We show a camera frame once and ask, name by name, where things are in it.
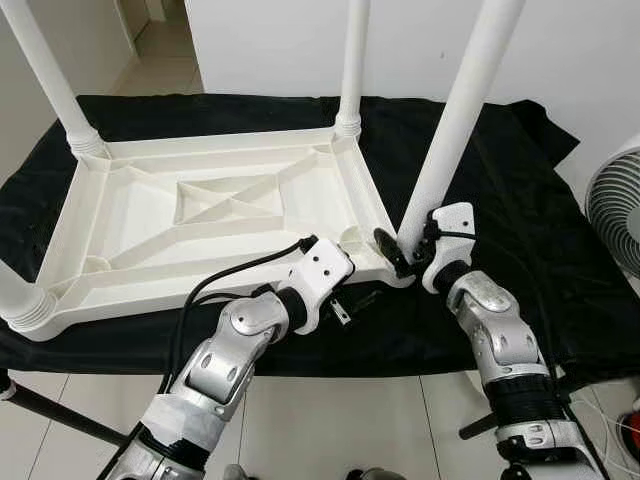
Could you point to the grey left robot foot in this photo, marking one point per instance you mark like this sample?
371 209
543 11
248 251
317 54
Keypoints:
235 473

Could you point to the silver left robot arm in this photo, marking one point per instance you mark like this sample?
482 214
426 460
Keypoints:
225 360

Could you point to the white round fan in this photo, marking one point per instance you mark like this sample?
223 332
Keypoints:
615 210

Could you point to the white plastic table top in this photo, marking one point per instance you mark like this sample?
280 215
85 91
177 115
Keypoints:
150 230

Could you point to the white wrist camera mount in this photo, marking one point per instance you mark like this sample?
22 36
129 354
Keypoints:
325 268
455 220

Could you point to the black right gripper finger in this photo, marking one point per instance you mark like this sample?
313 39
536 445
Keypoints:
390 250

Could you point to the black metal table leg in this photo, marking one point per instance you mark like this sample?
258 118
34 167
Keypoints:
478 428
60 415

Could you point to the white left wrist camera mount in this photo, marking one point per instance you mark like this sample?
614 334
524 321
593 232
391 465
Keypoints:
325 268

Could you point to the black tablecloth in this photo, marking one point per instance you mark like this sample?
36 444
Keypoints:
560 260

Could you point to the grey robot foot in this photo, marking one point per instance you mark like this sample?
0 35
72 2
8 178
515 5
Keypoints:
235 473
372 475

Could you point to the white plastic table leg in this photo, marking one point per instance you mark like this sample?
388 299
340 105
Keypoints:
460 110
45 70
20 300
354 60

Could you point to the red object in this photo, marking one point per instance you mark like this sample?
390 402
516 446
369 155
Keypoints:
634 432

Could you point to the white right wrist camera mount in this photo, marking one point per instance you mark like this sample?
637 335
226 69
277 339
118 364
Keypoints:
455 220

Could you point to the grey right robot foot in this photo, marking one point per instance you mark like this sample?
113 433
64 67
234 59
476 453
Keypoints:
372 475

